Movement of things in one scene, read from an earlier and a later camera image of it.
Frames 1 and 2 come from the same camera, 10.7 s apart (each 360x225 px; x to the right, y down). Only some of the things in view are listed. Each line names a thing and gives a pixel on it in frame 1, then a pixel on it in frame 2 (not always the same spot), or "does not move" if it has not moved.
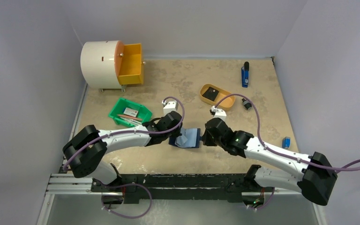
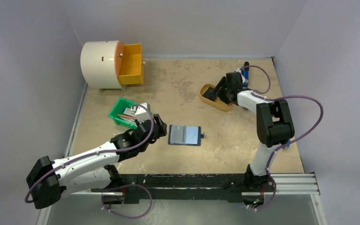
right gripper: x=205 y=136 to x=222 y=90
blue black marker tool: x=245 y=74 does not move
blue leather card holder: x=190 y=138 does not move
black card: x=211 y=93 does not move
